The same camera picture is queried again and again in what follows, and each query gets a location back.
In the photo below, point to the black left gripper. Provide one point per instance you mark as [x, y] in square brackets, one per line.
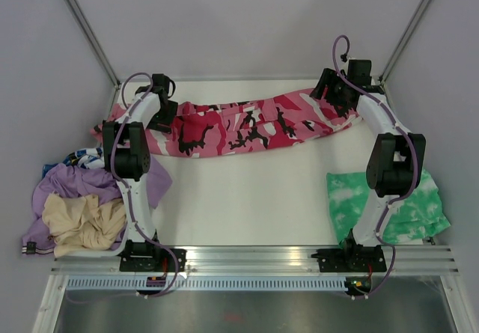
[172, 108]

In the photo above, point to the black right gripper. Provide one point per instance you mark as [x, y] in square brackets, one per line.
[328, 77]

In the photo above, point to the pink camouflage trousers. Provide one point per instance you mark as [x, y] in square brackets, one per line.
[203, 131]

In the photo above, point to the purple trousers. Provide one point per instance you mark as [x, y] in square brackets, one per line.
[75, 182]

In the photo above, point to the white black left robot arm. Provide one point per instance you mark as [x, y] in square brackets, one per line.
[127, 158]

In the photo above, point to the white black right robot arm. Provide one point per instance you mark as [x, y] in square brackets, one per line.
[393, 171]

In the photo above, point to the green white folded trousers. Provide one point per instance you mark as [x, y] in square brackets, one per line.
[417, 217]

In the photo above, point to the blue white patterned garment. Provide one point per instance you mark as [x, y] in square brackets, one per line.
[86, 158]

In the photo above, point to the beige garment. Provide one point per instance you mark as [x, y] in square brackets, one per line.
[83, 224]

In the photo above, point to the aluminium frame rear rail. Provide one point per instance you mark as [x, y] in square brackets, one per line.
[242, 78]

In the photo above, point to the aluminium left side rail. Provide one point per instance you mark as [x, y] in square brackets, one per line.
[112, 101]

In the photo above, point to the aluminium frame rear right post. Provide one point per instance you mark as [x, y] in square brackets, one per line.
[409, 31]

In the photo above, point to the aluminium frame post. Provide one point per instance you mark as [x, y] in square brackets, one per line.
[87, 31]
[409, 31]

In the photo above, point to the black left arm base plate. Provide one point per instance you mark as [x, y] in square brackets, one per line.
[159, 261]

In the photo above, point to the white slotted cable duct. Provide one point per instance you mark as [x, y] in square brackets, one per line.
[214, 283]

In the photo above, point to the aluminium frame rear left post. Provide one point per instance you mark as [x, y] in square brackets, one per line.
[87, 31]

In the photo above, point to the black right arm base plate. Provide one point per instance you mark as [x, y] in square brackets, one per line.
[337, 260]

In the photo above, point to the aluminium front rail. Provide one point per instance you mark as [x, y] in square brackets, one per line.
[411, 260]

